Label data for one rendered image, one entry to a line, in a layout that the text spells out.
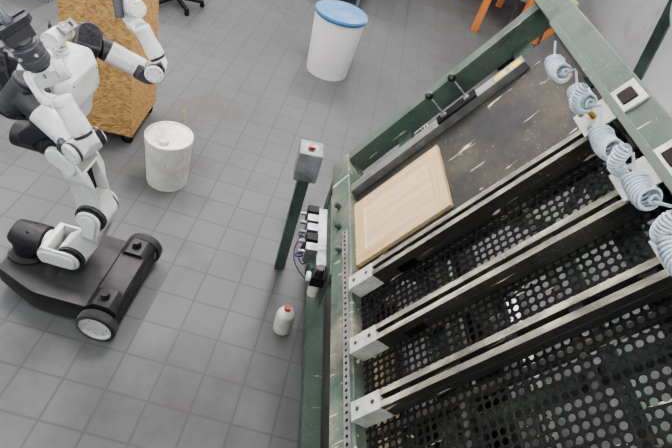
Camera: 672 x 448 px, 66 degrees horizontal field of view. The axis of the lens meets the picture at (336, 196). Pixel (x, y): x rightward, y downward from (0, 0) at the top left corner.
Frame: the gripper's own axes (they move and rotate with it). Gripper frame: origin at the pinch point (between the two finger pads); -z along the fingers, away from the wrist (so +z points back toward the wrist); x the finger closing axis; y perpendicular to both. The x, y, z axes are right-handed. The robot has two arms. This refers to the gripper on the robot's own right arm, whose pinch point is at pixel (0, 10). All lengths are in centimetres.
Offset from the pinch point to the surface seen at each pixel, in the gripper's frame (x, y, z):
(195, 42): 176, -231, 225
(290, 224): 57, 17, 167
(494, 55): 143, 81, 79
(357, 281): 31, 91, 105
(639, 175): 62, 156, 24
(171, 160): 46, -74, 163
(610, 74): 108, 134, 38
